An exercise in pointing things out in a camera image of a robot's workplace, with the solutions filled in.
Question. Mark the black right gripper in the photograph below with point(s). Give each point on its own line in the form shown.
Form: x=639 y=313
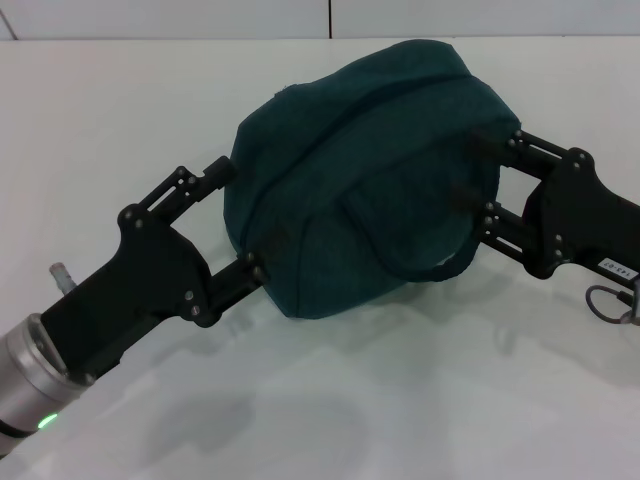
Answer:
x=585 y=220

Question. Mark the dark teal fabric lunch bag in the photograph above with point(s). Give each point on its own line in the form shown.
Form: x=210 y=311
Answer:
x=360 y=190

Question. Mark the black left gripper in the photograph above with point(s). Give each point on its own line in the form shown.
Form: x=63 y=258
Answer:
x=135 y=290

